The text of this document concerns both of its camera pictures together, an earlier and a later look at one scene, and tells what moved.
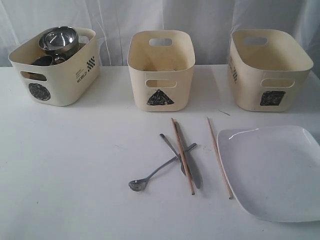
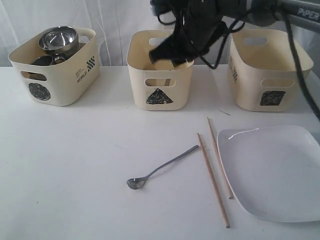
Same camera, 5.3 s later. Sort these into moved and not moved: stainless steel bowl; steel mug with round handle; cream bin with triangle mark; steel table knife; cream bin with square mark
Moved: steel table knife
Not moved: cream bin with triangle mark; steel mug with round handle; stainless steel bowl; cream bin with square mark
